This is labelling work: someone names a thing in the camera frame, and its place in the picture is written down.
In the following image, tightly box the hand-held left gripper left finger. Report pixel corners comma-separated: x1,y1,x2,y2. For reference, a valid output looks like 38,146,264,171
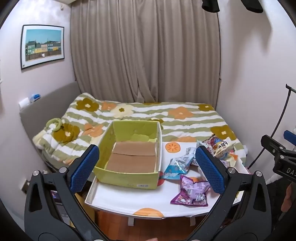
24,144,103,241

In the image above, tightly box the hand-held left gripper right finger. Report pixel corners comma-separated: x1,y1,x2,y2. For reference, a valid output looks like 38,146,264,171
190,146,271,241

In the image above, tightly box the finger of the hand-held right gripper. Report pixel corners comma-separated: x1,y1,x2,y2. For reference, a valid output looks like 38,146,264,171
284,130,296,142
261,134,296,161

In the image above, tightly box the blue white snack packet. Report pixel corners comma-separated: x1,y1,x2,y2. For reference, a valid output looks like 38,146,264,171
161,156,195,180

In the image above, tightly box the green cardboard box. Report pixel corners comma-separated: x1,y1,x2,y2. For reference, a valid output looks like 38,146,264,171
93,120,162,190

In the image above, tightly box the person's right hand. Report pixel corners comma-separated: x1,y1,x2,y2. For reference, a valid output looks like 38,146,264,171
281,184,296,212

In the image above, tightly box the black curved rod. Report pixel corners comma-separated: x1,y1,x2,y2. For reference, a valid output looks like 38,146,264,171
247,84,296,168

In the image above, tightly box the white black print snack packet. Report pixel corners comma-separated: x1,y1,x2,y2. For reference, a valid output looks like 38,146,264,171
213,139,236,159

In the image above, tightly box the silver snack packet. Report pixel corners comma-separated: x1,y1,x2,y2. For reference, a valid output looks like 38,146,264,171
185,146,200,166

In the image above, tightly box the purple snack packet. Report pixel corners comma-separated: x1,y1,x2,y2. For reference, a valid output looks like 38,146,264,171
170,175,211,207

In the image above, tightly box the pink snack packet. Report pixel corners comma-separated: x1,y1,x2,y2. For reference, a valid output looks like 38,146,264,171
202,134,222,146

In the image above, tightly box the striped floral blanket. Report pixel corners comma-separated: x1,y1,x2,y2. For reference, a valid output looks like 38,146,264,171
32,92,247,167

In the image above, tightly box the white persimmon print table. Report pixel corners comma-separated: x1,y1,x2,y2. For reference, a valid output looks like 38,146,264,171
84,140,245,226

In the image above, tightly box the grey bed headboard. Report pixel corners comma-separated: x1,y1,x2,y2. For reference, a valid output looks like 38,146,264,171
19,82,80,172

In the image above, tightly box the beige curtain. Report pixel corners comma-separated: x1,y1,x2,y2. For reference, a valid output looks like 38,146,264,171
70,0,221,103

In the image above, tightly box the dark hanging object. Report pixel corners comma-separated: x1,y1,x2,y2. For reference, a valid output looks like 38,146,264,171
240,0,264,13
201,0,220,12

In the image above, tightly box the green ring toy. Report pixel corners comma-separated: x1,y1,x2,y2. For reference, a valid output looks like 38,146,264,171
45,118,63,133

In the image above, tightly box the framed wall picture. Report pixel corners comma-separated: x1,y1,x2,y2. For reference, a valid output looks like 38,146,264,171
20,24,65,70

